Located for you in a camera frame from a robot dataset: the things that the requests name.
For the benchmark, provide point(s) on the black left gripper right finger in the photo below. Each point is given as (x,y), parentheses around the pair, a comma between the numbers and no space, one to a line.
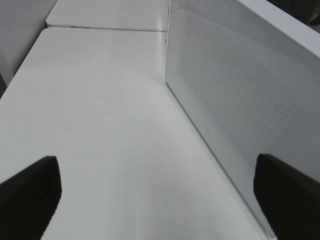
(289,199)

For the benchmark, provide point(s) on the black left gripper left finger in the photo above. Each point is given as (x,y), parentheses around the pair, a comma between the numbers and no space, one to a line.
(29,199)

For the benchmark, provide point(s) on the white microwave door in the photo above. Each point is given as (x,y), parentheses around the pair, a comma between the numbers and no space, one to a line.
(245,98)

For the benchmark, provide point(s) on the white microwave oven body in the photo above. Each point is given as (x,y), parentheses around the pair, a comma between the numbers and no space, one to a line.
(258,20)

